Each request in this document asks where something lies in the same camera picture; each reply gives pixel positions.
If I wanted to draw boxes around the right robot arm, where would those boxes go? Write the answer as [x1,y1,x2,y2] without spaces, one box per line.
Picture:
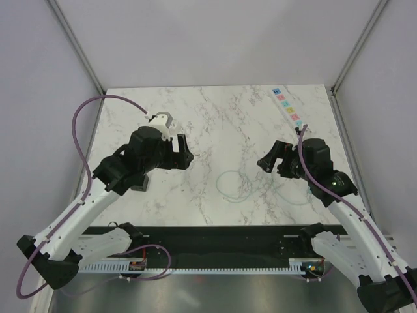
[257,138,416,312]

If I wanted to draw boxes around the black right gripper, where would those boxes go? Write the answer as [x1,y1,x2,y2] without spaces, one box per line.
[257,140,314,181]

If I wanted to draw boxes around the teal charging cable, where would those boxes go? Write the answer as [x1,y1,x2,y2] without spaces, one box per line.
[216,170,313,205]

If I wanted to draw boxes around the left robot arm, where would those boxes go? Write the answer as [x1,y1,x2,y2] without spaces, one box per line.
[17,126,194,290]

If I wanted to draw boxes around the white slotted cable duct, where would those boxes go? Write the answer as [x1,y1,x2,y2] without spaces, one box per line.
[79,258,323,275]

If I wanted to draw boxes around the white multicolour power strip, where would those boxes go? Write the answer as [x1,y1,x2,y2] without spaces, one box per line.
[270,85,306,130]

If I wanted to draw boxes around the white usb charger plug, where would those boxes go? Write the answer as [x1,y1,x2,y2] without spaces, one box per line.
[172,134,184,153]

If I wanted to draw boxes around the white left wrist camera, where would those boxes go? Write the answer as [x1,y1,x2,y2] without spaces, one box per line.
[147,112,180,141]

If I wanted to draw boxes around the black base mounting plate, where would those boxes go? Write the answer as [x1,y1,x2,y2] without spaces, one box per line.
[78,224,352,271]

